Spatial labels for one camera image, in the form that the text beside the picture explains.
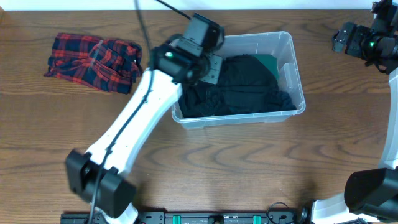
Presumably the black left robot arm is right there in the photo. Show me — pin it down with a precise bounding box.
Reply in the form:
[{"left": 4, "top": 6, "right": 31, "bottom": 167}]
[{"left": 60, "top": 14, "right": 225, "bottom": 223}]

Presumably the black garment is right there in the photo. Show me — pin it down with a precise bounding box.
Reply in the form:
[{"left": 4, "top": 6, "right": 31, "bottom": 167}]
[{"left": 178, "top": 55, "right": 296, "bottom": 118}]

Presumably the red navy plaid shirt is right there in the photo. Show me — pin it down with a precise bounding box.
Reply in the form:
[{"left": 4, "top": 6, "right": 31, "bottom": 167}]
[{"left": 44, "top": 33, "right": 142, "bottom": 95}]

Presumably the dark green garment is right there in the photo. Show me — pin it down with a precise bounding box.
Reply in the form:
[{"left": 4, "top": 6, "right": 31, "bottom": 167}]
[{"left": 254, "top": 54, "right": 279, "bottom": 80}]

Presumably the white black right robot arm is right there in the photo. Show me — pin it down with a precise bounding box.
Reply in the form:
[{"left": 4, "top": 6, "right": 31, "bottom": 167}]
[{"left": 294, "top": 10, "right": 390, "bottom": 202}]

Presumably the clear plastic storage bin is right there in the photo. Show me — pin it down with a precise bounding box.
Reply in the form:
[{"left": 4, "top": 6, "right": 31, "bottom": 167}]
[{"left": 171, "top": 31, "right": 306, "bottom": 129}]

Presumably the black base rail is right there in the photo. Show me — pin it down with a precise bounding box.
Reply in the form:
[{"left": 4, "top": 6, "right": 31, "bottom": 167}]
[{"left": 60, "top": 209, "right": 311, "bottom": 224}]

